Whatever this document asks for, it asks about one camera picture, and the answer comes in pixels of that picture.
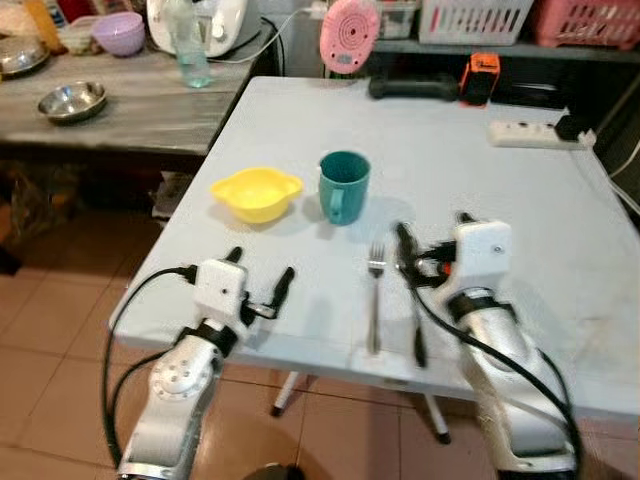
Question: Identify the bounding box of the yellow plastic bowl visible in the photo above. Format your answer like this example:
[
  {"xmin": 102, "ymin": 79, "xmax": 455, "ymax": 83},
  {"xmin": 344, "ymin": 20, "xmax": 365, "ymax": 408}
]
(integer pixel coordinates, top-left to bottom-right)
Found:
[{"xmin": 210, "ymin": 166, "xmax": 305, "ymax": 226}]

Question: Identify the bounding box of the steel fork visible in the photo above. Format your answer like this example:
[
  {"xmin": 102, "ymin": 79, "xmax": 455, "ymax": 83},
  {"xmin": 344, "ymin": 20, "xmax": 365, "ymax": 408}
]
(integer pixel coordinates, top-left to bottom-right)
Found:
[{"xmin": 365, "ymin": 240, "xmax": 389, "ymax": 357}]

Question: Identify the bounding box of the white table leg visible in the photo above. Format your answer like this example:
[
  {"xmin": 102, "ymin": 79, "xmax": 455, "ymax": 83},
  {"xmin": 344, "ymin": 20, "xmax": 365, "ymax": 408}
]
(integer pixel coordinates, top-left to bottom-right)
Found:
[
  {"xmin": 424, "ymin": 392, "xmax": 452, "ymax": 445},
  {"xmin": 271, "ymin": 371, "xmax": 307, "ymax": 419}
]

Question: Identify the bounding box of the teal plastic mug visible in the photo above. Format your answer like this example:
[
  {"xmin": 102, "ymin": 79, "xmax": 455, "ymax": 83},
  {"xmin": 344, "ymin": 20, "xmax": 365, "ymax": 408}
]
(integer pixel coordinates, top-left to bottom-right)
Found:
[{"xmin": 317, "ymin": 150, "xmax": 372, "ymax": 228}]

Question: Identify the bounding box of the white power strip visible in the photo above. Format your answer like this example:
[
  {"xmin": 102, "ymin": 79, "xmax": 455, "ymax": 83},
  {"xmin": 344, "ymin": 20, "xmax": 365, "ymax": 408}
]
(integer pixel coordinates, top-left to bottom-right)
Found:
[{"xmin": 487, "ymin": 118, "xmax": 598, "ymax": 152}]

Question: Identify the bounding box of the black power plug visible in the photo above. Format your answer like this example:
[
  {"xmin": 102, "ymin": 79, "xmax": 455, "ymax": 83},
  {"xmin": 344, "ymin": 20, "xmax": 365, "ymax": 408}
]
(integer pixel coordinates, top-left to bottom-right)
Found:
[{"xmin": 554, "ymin": 114, "xmax": 592, "ymax": 142}]

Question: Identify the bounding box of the orange and black device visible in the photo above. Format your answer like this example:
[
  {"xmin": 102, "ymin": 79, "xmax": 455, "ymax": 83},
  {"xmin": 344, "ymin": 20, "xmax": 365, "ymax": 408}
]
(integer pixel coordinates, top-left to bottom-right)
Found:
[{"xmin": 459, "ymin": 52, "xmax": 502, "ymax": 108}]

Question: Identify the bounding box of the black dumbbell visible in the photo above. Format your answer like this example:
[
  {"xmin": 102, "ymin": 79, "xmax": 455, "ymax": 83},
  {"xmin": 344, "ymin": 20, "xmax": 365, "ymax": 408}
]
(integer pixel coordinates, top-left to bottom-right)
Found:
[{"xmin": 367, "ymin": 75, "xmax": 462, "ymax": 102}]

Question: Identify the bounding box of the black robot foot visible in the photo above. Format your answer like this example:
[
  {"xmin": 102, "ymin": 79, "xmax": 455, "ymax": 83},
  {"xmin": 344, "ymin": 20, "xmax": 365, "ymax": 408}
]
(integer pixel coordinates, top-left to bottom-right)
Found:
[{"xmin": 240, "ymin": 462, "xmax": 307, "ymax": 480}]

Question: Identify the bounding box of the white plastic basket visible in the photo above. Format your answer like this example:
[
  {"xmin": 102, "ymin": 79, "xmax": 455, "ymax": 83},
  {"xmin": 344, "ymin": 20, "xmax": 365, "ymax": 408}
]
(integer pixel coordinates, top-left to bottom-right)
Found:
[{"xmin": 417, "ymin": 0, "xmax": 535, "ymax": 47}]

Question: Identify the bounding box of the clear plastic water bottle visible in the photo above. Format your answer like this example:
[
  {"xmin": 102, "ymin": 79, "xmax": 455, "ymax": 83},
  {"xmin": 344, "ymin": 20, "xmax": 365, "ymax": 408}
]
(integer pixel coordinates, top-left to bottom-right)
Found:
[{"xmin": 168, "ymin": 0, "xmax": 214, "ymax": 90}]

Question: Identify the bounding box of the pink round appliance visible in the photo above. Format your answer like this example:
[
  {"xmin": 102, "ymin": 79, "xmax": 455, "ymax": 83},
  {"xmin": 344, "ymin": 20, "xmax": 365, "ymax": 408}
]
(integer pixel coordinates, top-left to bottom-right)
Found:
[{"xmin": 319, "ymin": 0, "xmax": 382, "ymax": 77}]

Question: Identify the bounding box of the shallow steel bowl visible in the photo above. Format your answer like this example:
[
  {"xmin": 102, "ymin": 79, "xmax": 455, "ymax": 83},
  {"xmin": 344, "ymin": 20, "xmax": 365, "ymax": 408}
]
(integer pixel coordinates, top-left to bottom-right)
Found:
[{"xmin": 37, "ymin": 80, "xmax": 109, "ymax": 126}]

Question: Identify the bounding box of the white kitchen machine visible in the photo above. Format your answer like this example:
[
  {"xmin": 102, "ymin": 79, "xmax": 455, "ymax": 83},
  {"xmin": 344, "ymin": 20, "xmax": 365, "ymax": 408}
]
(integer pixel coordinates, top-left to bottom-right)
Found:
[{"xmin": 146, "ymin": 0, "xmax": 264, "ymax": 60}]

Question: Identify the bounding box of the pink plastic basket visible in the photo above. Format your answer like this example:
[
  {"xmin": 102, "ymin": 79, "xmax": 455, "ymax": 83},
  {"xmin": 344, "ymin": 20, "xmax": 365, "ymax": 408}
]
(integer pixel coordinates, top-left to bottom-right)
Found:
[{"xmin": 530, "ymin": 0, "xmax": 640, "ymax": 52}]

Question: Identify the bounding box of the purple plastic bowl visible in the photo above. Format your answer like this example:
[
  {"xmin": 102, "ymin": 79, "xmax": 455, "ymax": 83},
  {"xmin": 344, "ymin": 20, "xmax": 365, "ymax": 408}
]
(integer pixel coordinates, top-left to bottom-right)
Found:
[{"xmin": 91, "ymin": 12, "xmax": 148, "ymax": 58}]

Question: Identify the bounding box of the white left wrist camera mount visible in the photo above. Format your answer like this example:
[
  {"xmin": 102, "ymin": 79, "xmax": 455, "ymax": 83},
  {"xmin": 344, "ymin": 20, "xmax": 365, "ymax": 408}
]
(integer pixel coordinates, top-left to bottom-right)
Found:
[{"xmin": 192, "ymin": 258, "xmax": 250, "ymax": 327}]

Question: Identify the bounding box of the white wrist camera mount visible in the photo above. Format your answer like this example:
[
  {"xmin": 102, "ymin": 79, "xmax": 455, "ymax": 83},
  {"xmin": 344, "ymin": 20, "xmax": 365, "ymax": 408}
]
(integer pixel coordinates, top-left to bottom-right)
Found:
[
  {"xmin": 192, "ymin": 258, "xmax": 250, "ymax": 327},
  {"xmin": 451, "ymin": 219, "xmax": 514, "ymax": 297}
]

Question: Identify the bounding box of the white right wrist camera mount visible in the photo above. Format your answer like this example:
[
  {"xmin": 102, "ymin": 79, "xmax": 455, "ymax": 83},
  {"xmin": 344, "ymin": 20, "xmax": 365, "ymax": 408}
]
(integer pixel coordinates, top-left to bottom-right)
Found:
[{"xmin": 451, "ymin": 219, "xmax": 514, "ymax": 297}]

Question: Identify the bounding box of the black-handled table knife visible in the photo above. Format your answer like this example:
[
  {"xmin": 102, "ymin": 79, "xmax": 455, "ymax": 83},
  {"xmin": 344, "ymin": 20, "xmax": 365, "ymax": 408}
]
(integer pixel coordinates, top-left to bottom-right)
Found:
[{"xmin": 409, "ymin": 285, "xmax": 430, "ymax": 369}]

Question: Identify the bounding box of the white power strip cable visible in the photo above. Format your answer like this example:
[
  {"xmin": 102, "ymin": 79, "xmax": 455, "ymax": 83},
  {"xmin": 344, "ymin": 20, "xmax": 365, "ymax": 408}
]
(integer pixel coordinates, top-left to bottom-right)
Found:
[{"xmin": 594, "ymin": 138, "xmax": 640, "ymax": 217}]

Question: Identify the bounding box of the white appliance cable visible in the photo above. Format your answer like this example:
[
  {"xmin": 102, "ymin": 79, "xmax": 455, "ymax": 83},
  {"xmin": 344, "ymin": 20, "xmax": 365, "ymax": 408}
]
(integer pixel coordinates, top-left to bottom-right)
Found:
[{"xmin": 208, "ymin": 8, "xmax": 331, "ymax": 67}]

